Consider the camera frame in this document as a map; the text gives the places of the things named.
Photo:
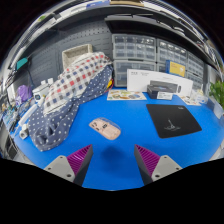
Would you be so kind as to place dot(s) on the navy polka dot cloth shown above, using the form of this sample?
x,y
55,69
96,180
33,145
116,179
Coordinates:
x,y
50,128

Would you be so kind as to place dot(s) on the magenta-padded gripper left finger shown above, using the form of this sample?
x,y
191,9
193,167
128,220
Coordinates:
x,y
63,166

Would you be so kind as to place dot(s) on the clear plastic bag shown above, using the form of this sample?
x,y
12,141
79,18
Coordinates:
x,y
199,96

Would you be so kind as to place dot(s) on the purple bag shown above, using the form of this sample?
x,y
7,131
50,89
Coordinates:
x,y
24,93

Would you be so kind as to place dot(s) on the white keyboard box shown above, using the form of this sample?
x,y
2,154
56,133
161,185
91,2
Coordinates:
x,y
140,78

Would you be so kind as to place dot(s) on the yellow and blue box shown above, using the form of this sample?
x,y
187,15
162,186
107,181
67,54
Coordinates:
x,y
176,68

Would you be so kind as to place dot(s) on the black mouse pad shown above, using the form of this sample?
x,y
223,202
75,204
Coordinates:
x,y
173,120

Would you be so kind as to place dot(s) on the red blue checkered cloth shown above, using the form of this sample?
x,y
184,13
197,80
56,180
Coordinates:
x,y
75,80

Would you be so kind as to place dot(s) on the black wall shelf unit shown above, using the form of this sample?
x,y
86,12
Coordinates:
x,y
160,28

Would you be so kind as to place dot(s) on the teal tool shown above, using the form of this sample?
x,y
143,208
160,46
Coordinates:
x,y
21,63

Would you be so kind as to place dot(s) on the small yellow item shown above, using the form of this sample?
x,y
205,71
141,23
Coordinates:
x,y
109,85

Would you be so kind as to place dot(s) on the grey small-drawer cabinet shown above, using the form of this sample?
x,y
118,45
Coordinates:
x,y
196,68
133,46
171,51

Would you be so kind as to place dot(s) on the green potted plant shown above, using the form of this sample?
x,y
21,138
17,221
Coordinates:
x,y
218,93

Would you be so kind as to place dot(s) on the small colourful sticker sheet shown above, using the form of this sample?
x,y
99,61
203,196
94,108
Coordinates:
x,y
188,100

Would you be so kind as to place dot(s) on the white woven basket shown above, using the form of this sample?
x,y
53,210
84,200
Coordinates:
x,y
75,53

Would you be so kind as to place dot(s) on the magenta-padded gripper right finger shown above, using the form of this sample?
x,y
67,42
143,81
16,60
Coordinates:
x,y
160,166

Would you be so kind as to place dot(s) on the white plastic container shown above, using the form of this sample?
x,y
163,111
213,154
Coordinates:
x,y
41,90

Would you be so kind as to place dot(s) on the small black box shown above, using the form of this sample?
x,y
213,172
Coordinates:
x,y
154,90

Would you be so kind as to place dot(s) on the large colourful sticker sheet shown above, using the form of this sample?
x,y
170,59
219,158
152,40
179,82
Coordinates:
x,y
126,95

